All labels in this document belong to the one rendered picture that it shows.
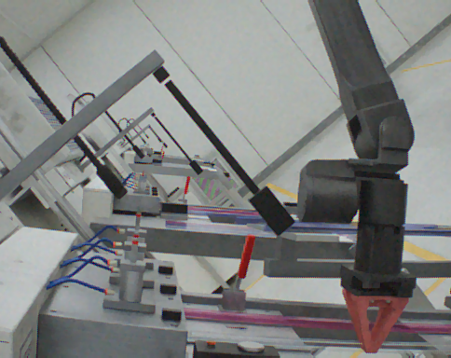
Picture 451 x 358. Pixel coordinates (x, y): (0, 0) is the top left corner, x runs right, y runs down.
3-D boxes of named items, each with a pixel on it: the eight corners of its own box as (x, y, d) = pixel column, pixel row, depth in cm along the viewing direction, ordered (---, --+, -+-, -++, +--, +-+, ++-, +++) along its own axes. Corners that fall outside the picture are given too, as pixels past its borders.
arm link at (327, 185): (409, 117, 78) (387, 134, 86) (312, 107, 77) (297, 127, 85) (410, 221, 76) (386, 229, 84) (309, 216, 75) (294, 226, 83)
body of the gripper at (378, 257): (362, 293, 75) (369, 226, 75) (338, 278, 85) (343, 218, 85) (416, 293, 76) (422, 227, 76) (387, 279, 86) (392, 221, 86)
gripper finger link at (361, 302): (348, 358, 77) (357, 278, 77) (333, 343, 84) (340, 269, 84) (403, 357, 78) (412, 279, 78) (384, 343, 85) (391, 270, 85)
